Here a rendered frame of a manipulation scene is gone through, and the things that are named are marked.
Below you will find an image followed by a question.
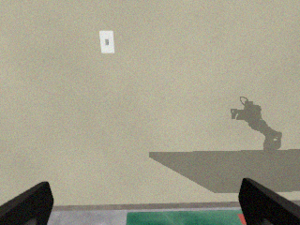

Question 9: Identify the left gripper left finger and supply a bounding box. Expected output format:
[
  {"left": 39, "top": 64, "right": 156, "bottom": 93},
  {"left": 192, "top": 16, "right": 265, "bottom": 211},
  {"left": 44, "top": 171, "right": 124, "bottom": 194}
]
[{"left": 0, "top": 181, "right": 54, "bottom": 225}]

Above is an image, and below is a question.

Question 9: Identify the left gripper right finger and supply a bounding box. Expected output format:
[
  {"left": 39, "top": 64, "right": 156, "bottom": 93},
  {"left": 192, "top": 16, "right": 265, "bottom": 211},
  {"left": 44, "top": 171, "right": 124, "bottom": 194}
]
[{"left": 238, "top": 178, "right": 300, "bottom": 225}]

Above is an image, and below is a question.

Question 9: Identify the green flat mat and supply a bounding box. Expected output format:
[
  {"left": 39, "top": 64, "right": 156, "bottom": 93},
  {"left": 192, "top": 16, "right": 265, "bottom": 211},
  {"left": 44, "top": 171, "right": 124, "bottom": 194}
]
[{"left": 126, "top": 210, "right": 247, "bottom": 225}]

